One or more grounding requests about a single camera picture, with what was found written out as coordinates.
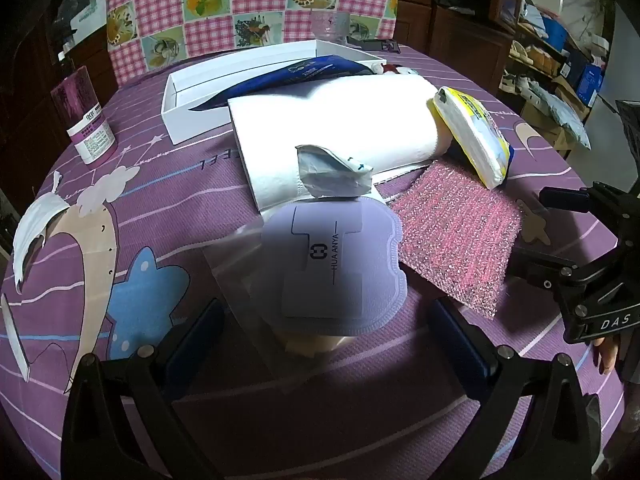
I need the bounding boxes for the white paper strip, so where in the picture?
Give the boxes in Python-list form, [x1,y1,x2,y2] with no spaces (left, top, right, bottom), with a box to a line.
[0,292,32,382]

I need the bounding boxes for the blue cardboard box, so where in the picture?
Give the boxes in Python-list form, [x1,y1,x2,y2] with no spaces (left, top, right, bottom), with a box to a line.
[575,62,607,107]

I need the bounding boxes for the pink and white bottle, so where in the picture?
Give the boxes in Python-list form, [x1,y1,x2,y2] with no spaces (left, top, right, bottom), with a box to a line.
[50,66,119,166]

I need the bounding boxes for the cluttered storage shelf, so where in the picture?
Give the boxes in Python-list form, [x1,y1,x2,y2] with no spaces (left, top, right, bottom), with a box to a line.
[500,0,617,111]

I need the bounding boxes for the clear glass cup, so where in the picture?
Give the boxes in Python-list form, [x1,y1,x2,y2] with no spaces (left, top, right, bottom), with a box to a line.
[310,10,351,42]

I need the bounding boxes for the black flat device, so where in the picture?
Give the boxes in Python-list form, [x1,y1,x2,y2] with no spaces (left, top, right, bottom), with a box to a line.
[345,37,402,56]

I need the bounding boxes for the grey plastic bag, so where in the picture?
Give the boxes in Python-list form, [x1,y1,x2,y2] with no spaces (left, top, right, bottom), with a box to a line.
[525,82,593,151]

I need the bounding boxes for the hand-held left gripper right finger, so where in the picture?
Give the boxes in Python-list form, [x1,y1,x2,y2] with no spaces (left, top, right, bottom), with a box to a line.
[430,298,602,480]

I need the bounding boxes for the face mask packet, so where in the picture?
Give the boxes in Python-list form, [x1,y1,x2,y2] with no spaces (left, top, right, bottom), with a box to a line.
[295,144,375,201]

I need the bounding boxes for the white paper towel roll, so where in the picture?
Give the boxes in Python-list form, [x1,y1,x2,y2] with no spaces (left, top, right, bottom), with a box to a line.
[227,76,453,212]

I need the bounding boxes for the dark blue plastic packet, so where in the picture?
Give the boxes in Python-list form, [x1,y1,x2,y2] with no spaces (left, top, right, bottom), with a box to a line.
[189,55,386,112]

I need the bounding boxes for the person's right hand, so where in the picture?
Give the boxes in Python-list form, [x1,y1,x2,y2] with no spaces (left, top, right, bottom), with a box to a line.
[592,335,626,376]

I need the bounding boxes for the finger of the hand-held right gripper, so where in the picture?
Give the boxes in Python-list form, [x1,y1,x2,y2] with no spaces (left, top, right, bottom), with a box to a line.
[512,245,582,291]
[539,186,594,212]

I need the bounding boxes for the purple printed tablecloth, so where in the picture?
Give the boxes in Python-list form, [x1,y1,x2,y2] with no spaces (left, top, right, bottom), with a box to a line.
[0,40,627,480]

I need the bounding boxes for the lilac cloth pad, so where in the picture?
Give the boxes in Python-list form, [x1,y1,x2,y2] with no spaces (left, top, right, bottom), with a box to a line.
[210,197,408,392]

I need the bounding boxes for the white face mask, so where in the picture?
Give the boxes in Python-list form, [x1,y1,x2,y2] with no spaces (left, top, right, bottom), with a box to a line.
[11,170,72,294]

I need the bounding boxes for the white cardboard box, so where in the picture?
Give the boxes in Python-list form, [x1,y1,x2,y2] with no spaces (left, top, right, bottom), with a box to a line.
[161,39,387,146]

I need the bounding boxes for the dark wooden cabinet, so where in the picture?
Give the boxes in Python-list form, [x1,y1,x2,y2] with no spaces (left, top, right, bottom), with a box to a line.
[395,0,526,97]

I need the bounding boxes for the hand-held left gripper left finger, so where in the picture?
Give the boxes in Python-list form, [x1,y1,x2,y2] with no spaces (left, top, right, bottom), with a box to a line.
[61,297,227,480]

